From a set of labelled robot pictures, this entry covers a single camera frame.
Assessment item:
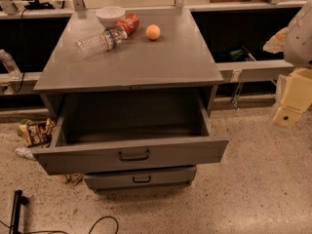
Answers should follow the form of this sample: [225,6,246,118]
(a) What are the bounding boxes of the grey top drawer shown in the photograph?
[33,91,228,175]

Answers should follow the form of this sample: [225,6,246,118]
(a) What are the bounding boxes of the grey drawer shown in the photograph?
[33,91,228,175]
[84,166,197,191]

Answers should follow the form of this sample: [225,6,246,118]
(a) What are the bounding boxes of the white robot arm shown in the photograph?
[273,0,312,128]

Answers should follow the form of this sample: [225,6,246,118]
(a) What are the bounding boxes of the grey bottom drawer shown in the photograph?
[84,166,197,191]

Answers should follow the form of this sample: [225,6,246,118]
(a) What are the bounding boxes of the grey metal drawer cabinet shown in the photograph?
[33,9,228,191]

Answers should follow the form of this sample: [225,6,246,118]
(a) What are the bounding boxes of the orange fruit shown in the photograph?
[145,24,161,41]

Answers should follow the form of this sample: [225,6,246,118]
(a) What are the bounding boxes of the red soda can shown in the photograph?
[116,14,139,35]

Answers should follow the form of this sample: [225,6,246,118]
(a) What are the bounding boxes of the white bowl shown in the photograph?
[96,6,126,27]

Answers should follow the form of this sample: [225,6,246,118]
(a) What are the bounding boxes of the clear plastic water bottle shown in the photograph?
[76,29,128,58]

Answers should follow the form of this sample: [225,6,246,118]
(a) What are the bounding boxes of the crumpled wrapper on floor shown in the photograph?
[59,174,84,185]

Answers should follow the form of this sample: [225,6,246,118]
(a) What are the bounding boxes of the brown snack bag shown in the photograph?
[18,118,56,147]

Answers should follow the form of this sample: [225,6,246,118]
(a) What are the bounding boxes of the crumpled plastic bottle on floor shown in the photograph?
[15,147,35,161]

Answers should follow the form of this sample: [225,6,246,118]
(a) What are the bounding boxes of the clear bottle at left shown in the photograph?
[0,49,21,80]

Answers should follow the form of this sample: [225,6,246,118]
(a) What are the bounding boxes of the black stand on floor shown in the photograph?
[9,190,29,234]

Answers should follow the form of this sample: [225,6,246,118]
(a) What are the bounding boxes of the black cable on floor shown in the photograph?
[0,215,120,234]

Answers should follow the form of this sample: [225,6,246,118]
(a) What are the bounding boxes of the grey metal rail frame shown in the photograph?
[0,2,293,95]

